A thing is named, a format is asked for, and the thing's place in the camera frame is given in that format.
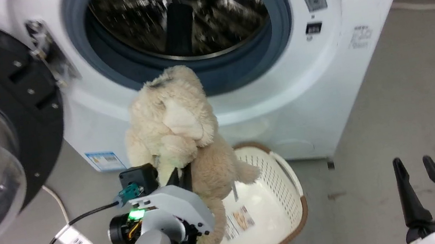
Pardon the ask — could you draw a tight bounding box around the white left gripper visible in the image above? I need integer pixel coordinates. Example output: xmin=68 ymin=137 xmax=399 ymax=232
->
xmin=123 ymin=159 xmax=218 ymax=244

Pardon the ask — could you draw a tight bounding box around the black door latch slot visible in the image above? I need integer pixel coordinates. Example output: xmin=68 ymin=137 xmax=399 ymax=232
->
xmin=304 ymin=21 xmax=325 ymax=37

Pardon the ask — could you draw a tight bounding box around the blue energy label sticker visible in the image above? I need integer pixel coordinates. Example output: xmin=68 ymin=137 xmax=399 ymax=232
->
xmin=85 ymin=146 xmax=127 ymax=176

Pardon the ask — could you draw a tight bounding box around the printed plush care tag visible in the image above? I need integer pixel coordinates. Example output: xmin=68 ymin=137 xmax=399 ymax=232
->
xmin=221 ymin=204 xmax=258 ymax=242

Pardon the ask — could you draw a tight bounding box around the white cable tag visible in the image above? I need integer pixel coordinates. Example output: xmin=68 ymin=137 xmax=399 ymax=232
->
xmin=54 ymin=223 xmax=93 ymax=244

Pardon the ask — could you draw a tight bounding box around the grey rubber door gasket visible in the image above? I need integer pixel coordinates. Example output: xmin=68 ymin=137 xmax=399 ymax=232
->
xmin=59 ymin=0 xmax=304 ymax=118

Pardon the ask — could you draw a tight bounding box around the metal washer door hinge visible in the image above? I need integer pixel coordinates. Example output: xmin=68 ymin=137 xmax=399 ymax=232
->
xmin=24 ymin=13 xmax=82 ymax=94

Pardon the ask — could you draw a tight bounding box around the beige plush toy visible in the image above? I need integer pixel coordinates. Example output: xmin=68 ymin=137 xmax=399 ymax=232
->
xmin=113 ymin=54 xmax=272 ymax=244

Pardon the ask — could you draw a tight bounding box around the white front-load washing machine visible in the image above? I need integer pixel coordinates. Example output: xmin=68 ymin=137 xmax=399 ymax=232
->
xmin=0 ymin=0 xmax=435 ymax=214

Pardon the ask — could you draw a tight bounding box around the steel washer drum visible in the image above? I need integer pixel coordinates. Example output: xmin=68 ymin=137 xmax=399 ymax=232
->
xmin=87 ymin=0 xmax=275 ymax=77

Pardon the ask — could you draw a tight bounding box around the white laundry basket brown rim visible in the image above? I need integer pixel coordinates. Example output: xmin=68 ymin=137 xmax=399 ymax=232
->
xmin=168 ymin=134 xmax=314 ymax=244

